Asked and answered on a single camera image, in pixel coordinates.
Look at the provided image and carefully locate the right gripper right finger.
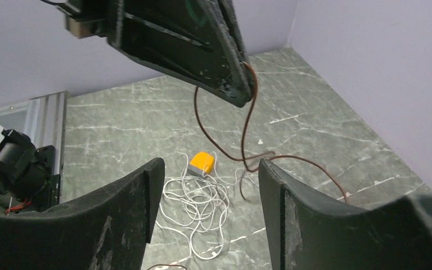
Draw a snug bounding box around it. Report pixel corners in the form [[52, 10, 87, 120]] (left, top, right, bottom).
[[258, 159, 432, 269]]

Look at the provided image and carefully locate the yellow grey block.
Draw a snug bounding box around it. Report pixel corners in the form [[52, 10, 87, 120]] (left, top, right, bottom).
[[187, 152, 215, 178]]

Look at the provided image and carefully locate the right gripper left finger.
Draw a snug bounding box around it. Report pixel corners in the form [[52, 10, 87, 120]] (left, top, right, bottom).
[[0, 157, 165, 269]]

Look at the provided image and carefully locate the aluminium frame rail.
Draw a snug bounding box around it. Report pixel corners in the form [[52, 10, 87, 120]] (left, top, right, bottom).
[[0, 91, 68, 174]]

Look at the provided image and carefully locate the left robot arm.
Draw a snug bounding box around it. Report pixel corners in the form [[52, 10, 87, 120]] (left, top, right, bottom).
[[0, 1, 255, 212]]

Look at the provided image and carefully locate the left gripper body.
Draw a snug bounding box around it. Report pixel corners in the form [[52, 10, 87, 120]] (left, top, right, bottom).
[[43, 0, 125, 39]]

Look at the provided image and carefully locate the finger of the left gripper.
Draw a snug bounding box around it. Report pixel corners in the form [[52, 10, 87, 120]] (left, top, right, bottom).
[[107, 0, 254, 107], [218, 1, 248, 71]]

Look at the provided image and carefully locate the white cable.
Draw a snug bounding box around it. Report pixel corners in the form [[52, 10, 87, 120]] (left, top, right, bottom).
[[155, 151, 256, 262]]

